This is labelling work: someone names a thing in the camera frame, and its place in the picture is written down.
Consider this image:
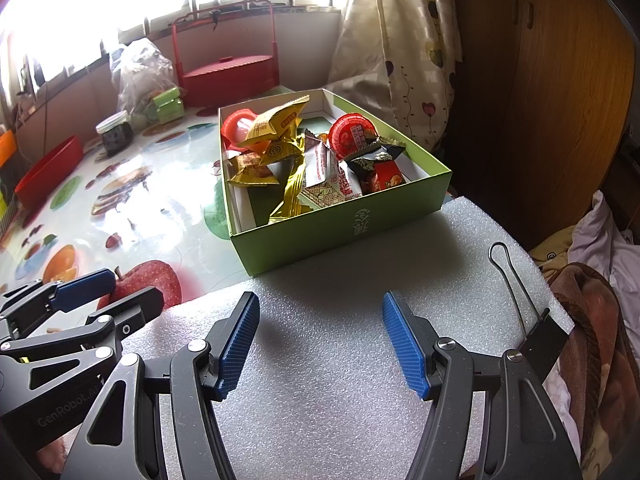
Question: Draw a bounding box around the black red candy packet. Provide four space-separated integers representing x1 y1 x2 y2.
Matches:
370 137 407 162
346 152 403 195

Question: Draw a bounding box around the brown blanket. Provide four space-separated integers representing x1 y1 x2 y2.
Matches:
547 260 640 480

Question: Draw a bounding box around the cream patterned curtain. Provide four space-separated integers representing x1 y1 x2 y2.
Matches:
327 0 463 148

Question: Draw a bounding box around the white cloth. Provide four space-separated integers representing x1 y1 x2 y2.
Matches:
570 190 640 356

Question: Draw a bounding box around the clear plastic bag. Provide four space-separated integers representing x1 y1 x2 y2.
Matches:
110 37 176 121

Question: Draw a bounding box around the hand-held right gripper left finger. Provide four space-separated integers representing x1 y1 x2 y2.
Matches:
60 290 262 480

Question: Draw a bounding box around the pink jelly cup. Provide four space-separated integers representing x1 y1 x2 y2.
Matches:
328 113 377 160
221 108 261 152

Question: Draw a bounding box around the yellow orange snack packet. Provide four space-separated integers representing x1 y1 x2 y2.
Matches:
236 96 309 151

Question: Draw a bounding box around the red carrier basket with handle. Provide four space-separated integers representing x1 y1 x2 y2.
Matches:
170 1 281 108

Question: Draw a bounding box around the gold packet with red label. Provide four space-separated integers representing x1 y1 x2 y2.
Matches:
227 151 281 189

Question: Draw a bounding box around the white red patterned packet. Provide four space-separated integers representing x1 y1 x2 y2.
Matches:
299 140 364 209

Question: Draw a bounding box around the long gold snack packet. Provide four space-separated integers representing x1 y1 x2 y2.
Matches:
260 135 313 224

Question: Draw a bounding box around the clear jar with dark contents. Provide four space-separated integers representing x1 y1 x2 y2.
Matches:
95 112 135 157

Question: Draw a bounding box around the green cardboard box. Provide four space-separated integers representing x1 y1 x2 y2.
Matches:
218 88 454 277

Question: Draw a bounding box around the wooden cabinet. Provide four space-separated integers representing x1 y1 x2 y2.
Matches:
445 0 640 251

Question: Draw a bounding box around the black binder clip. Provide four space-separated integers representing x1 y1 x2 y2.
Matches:
489 241 572 382

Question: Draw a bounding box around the white foam sheet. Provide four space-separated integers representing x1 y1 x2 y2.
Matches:
112 195 576 480

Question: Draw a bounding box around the red oval bowl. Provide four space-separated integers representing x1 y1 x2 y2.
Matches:
14 135 85 208

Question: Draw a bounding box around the orange box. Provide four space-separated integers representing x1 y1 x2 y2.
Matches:
0 129 18 171

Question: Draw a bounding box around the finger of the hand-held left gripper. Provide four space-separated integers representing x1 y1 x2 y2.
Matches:
0 285 165 361
0 268 117 336

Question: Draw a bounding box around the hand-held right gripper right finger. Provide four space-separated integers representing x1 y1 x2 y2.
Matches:
381 290 585 480

